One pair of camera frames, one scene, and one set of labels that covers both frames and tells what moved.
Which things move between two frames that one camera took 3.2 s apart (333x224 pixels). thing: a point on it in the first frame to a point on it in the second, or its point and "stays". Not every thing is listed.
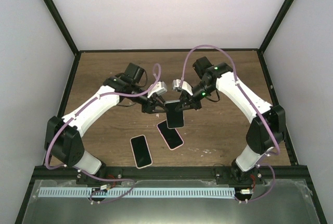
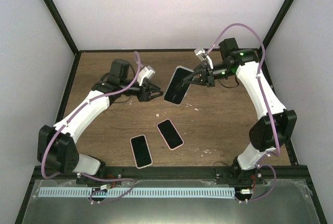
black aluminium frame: [46, 173] stays
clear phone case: [175, 119] to [169, 83]
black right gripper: [184, 98] to [208, 79]
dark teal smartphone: [175, 119] to [177, 88]
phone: [171, 136] stays
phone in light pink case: [141, 151] stays
